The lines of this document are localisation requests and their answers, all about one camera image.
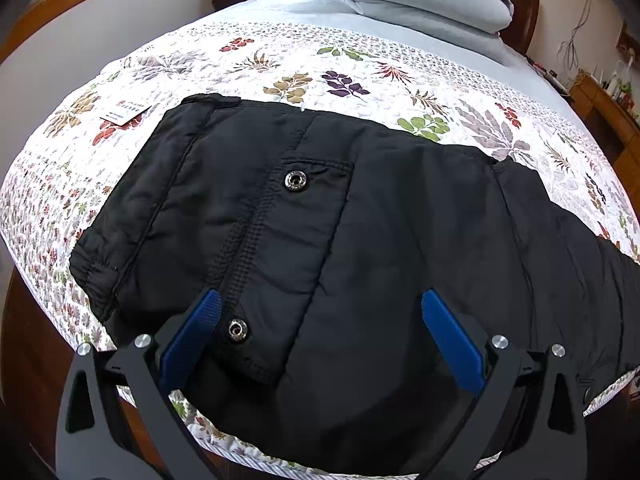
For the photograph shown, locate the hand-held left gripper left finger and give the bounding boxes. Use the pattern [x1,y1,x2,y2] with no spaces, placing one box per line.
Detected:
[55,289,223,480]

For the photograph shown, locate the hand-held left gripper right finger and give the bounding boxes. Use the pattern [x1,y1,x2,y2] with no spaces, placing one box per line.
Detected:
[421,289,588,480]

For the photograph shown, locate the black pants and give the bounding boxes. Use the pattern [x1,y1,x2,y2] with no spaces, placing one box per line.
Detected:
[69,92,640,476]

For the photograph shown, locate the white card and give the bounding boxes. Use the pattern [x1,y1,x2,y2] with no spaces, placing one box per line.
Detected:
[100,101,151,124]

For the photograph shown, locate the wooden desk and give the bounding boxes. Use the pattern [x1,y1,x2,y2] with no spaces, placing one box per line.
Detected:
[567,70,640,196]

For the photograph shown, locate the dark wooden nightstand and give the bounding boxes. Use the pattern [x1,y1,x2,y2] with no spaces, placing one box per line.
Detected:
[525,55,571,93]

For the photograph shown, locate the floral quilt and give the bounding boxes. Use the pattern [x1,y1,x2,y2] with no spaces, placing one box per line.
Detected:
[0,20,640,480]

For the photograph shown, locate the dark wooden headboard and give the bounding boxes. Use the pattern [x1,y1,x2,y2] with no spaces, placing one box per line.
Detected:
[500,0,541,56]

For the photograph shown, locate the light blue bed sheet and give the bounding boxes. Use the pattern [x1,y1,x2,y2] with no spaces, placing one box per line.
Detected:
[200,0,576,111]

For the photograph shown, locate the arched wooden window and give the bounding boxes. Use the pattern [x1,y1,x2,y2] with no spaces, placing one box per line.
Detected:
[0,0,146,61]

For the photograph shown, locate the hanging cables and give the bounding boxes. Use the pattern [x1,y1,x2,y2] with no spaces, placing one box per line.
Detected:
[557,0,596,81]

